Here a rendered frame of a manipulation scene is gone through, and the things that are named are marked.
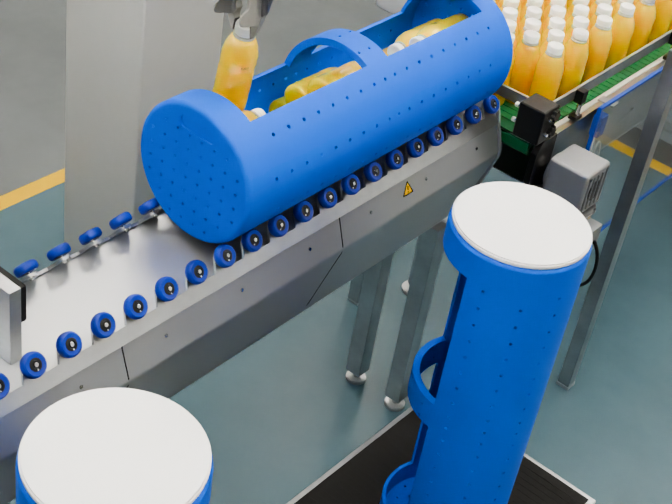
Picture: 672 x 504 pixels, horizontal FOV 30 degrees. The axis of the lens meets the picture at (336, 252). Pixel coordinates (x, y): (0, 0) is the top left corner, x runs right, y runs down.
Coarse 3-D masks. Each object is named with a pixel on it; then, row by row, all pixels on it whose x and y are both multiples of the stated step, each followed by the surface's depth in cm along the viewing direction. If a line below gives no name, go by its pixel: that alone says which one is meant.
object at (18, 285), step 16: (0, 272) 204; (0, 288) 200; (16, 288) 201; (0, 304) 202; (16, 304) 202; (0, 320) 205; (16, 320) 204; (0, 336) 207; (16, 336) 206; (0, 352) 209; (16, 352) 208
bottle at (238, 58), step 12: (228, 36) 224; (228, 48) 223; (240, 48) 222; (252, 48) 223; (228, 60) 224; (240, 60) 223; (252, 60) 224; (216, 72) 229; (228, 72) 225; (240, 72) 225; (252, 72) 227; (216, 84) 229; (228, 84) 227; (240, 84) 227; (228, 96) 228; (240, 96) 229; (240, 108) 231
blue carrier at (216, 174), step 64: (448, 0) 286; (320, 64) 273; (384, 64) 250; (448, 64) 263; (192, 128) 227; (256, 128) 225; (320, 128) 235; (384, 128) 250; (192, 192) 233; (256, 192) 225
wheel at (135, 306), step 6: (132, 294) 219; (138, 294) 219; (126, 300) 218; (132, 300) 218; (138, 300) 219; (144, 300) 220; (126, 306) 218; (132, 306) 218; (138, 306) 219; (144, 306) 220; (126, 312) 218; (132, 312) 218; (138, 312) 219; (144, 312) 220; (132, 318) 219; (138, 318) 219
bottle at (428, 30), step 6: (444, 18) 281; (450, 18) 281; (456, 18) 281; (462, 18) 282; (432, 24) 277; (438, 24) 277; (444, 24) 278; (450, 24) 278; (420, 30) 276; (426, 30) 275; (432, 30) 275; (438, 30) 275; (426, 36) 274
